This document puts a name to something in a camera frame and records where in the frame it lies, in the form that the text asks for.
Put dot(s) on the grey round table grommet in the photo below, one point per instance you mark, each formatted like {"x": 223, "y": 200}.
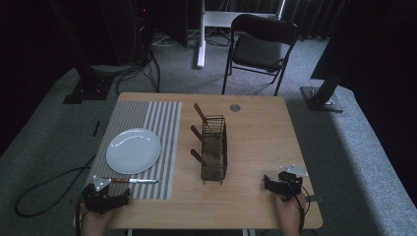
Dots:
{"x": 235, "y": 107}

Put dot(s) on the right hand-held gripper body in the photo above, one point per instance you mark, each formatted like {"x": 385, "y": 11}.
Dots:
{"x": 291, "y": 183}

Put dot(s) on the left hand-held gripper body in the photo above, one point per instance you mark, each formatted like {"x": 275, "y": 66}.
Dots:
{"x": 95, "y": 198}

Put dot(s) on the grey striped placemat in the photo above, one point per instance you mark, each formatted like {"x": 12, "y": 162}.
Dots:
{"x": 164, "y": 131}

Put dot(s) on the small black strip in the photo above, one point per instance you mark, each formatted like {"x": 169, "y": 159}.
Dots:
{"x": 96, "y": 128}

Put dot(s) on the person's left hand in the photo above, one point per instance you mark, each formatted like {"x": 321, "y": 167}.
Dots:
{"x": 95, "y": 222}

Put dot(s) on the person's right hand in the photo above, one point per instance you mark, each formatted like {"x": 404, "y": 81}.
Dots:
{"x": 288, "y": 216}

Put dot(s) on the black metal stand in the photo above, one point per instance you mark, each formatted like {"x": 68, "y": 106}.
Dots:
{"x": 323, "y": 98}
{"x": 86, "y": 85}

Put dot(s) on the black folding chair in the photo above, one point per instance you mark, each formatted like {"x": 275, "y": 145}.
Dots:
{"x": 259, "y": 49}

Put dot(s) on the white round plate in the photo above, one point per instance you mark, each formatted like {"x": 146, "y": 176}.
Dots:
{"x": 133, "y": 150}

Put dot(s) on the white desk frame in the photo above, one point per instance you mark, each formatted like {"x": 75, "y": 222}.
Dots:
{"x": 201, "y": 49}

